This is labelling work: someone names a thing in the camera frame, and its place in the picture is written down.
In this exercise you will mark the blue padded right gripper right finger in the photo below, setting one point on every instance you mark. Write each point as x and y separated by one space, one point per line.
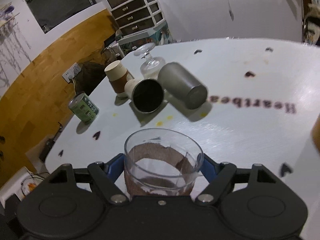
218 174

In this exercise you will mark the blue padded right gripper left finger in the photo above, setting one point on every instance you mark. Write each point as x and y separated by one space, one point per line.
105 174

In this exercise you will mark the clear glass with brown sleeve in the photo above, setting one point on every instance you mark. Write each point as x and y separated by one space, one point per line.
161 162

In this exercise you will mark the beige brown paper cup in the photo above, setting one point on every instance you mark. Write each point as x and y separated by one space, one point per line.
118 76

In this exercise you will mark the tall brown bamboo cup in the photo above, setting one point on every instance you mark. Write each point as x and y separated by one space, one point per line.
315 133

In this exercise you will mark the green tin can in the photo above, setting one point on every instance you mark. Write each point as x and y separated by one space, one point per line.
83 108

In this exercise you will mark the cream mug with dark interior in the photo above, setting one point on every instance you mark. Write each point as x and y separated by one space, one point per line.
146 95

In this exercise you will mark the grey metal tumbler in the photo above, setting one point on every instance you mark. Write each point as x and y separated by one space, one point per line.
183 85

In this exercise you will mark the upturned clear wine glass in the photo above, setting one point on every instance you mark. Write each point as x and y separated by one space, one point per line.
152 65

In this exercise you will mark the white drawer cabinet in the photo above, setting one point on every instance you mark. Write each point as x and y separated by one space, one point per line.
134 16

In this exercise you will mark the white wall power socket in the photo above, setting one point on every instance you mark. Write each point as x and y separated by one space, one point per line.
71 72

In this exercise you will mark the macrame wall hanger shelf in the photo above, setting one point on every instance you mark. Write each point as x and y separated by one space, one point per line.
14 46

